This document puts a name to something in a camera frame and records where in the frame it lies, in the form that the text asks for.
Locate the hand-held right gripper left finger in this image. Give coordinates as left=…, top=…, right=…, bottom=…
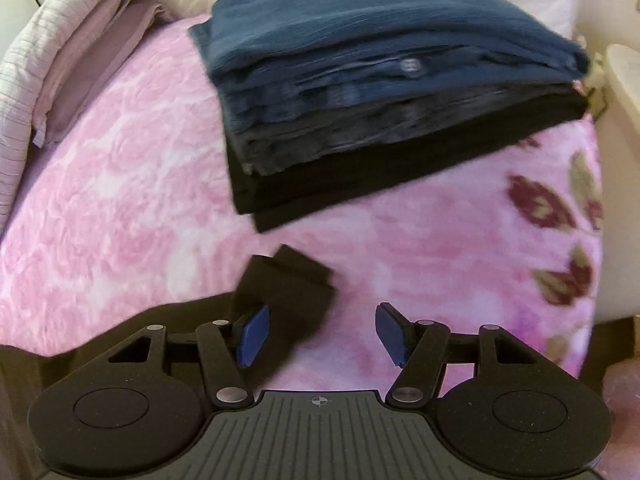
left=107, top=304, right=271, bottom=409

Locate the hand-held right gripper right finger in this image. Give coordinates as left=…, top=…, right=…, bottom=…
left=375, top=302, right=539, bottom=409

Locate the black garment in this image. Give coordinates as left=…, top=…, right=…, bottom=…
left=0, top=243, right=337, bottom=480
left=227, top=91, right=592, bottom=234

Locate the folded black garment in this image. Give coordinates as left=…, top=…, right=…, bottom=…
left=227, top=91, right=592, bottom=234

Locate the pink floral blanket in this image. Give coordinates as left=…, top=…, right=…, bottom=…
left=0, top=12, right=607, bottom=480

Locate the folded grey garment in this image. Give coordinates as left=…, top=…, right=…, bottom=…
left=224, top=82, right=587, bottom=178

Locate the folded blue garment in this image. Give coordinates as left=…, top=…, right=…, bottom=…
left=188, top=0, right=592, bottom=128

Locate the mauve folded sheet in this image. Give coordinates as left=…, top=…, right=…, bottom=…
left=31, top=0, right=174, bottom=149

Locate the white striped quilt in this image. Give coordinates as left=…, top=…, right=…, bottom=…
left=0, top=0, right=147, bottom=223

